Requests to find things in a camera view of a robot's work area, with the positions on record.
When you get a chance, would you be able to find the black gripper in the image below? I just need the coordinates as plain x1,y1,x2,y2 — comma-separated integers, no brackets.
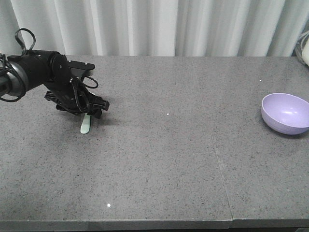
43,60,110,119

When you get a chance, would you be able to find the mint green plastic spoon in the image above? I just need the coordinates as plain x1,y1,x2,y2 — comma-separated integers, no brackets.
80,114,91,134

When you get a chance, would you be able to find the purple plastic bowl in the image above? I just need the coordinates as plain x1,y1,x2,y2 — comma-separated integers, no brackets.
261,93,309,135

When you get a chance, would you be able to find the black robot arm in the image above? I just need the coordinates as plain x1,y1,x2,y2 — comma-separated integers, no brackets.
0,50,110,118

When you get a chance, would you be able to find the white pleated curtain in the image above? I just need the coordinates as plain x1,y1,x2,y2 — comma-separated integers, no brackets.
0,0,309,57

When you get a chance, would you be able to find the white rice cooker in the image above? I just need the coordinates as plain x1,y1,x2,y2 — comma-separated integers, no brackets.
294,30,309,66

